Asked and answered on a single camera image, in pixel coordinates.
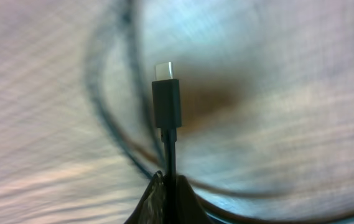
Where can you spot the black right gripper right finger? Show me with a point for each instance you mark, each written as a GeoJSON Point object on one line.
{"type": "Point", "coordinates": [188, 208]}

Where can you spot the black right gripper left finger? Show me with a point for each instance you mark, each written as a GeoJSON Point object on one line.
{"type": "Point", "coordinates": [151, 207]}

